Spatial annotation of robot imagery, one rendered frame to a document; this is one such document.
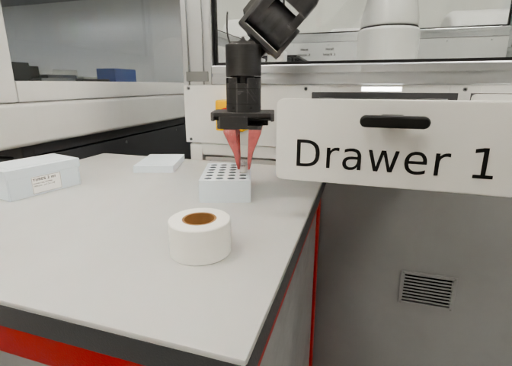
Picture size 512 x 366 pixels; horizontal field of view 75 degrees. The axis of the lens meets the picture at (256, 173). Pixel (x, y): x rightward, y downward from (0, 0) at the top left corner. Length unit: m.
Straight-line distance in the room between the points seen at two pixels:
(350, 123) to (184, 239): 0.25
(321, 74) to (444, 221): 0.43
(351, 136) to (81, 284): 0.35
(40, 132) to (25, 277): 0.63
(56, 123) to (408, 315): 1.02
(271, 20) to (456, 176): 0.33
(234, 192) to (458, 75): 0.51
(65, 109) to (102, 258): 0.69
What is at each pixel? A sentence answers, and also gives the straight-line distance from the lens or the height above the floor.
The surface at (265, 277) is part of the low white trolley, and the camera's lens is 0.35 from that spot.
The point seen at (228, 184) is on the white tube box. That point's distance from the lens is 0.54.
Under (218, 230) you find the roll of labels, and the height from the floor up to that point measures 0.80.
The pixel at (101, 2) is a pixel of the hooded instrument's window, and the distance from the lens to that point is 1.25.
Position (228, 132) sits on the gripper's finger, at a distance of 0.54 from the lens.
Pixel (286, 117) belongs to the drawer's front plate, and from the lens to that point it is 0.46.
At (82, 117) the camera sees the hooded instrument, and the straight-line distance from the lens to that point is 1.10.
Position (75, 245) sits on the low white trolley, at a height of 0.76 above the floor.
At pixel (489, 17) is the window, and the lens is 0.84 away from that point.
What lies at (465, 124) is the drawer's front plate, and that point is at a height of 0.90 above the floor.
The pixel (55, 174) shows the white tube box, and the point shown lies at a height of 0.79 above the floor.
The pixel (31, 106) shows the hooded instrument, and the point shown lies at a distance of 0.99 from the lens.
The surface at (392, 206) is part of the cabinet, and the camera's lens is 0.85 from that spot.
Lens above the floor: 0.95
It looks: 15 degrees down
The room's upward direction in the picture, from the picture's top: straight up
